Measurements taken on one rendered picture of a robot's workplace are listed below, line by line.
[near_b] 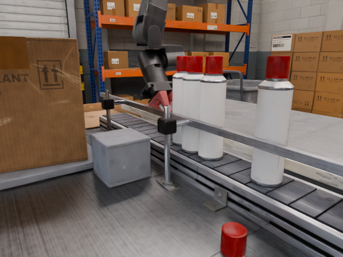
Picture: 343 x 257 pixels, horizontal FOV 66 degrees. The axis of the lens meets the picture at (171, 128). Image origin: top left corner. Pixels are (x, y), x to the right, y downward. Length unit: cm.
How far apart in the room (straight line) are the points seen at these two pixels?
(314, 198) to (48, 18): 422
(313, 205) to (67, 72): 51
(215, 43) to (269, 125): 536
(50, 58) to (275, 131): 45
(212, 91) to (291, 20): 563
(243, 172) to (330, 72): 348
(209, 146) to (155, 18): 35
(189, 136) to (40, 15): 400
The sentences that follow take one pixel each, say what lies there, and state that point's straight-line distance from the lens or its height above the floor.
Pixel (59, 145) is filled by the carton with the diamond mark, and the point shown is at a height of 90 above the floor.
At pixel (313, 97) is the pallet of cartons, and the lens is 398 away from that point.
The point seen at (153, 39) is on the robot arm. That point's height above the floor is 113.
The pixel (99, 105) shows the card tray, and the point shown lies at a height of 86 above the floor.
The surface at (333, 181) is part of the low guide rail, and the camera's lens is 47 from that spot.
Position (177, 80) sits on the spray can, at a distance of 59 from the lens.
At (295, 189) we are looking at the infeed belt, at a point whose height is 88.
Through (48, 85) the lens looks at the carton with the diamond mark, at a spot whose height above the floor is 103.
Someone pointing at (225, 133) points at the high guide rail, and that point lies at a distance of 46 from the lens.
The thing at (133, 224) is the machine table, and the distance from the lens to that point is 44.
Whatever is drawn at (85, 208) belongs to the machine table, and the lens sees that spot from 50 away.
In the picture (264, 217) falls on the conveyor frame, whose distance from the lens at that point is 45.
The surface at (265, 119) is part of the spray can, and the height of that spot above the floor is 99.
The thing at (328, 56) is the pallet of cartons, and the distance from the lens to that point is 388.
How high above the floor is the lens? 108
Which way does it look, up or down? 15 degrees down
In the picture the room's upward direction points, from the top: straight up
